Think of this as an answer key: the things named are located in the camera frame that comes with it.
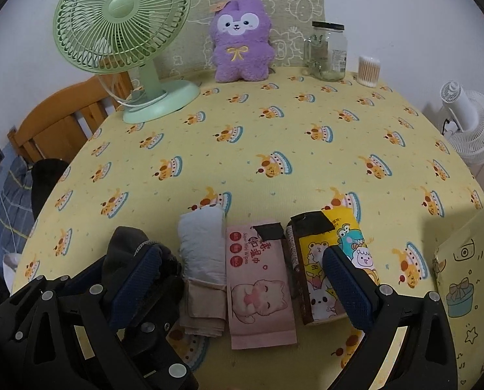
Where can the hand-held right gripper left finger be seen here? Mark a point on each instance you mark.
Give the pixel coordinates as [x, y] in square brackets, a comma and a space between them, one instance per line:
[140, 280]

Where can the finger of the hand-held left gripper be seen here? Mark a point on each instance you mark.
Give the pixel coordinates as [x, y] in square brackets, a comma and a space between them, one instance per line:
[164, 357]
[10, 333]

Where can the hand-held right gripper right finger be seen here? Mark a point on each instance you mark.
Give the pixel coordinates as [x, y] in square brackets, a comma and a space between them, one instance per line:
[347, 288]

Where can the dark grey sock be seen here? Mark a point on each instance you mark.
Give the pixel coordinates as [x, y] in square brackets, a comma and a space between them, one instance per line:
[122, 243]

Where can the yellow cartoon tissue pack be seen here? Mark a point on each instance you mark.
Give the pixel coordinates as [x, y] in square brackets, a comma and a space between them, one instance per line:
[311, 260]

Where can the white and beige cloth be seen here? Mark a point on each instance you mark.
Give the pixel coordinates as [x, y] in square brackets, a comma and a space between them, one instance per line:
[201, 243]

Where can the pink wet wipes pack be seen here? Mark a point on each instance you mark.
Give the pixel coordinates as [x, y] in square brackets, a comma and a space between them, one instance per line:
[258, 292]

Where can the yellow printed storage bin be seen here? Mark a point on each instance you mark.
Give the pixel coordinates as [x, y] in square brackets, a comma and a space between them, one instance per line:
[469, 292]

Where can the grey plaid pillow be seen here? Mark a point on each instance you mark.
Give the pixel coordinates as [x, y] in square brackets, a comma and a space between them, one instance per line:
[14, 203]

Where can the black garment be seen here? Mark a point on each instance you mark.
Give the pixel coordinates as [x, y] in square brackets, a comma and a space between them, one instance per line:
[47, 183]

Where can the yellow printed tablecloth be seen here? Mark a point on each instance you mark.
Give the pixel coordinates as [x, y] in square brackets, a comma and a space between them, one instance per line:
[246, 162]

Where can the wooden bed headboard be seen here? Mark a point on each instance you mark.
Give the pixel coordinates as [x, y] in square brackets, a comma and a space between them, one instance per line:
[59, 126]

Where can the white floor fan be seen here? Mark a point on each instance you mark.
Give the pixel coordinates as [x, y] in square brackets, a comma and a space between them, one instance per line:
[473, 126]

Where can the cotton swab box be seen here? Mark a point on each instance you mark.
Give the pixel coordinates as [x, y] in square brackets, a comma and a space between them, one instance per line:
[368, 71]

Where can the glass jar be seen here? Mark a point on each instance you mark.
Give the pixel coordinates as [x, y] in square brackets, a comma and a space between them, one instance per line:
[327, 53]

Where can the purple plush toy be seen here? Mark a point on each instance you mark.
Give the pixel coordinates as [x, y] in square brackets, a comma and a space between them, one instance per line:
[242, 48]

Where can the green desk fan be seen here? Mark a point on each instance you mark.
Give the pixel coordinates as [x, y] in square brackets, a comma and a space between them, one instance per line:
[120, 12]

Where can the beige patterned board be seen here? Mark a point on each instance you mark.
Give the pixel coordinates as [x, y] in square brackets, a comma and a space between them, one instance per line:
[303, 0]

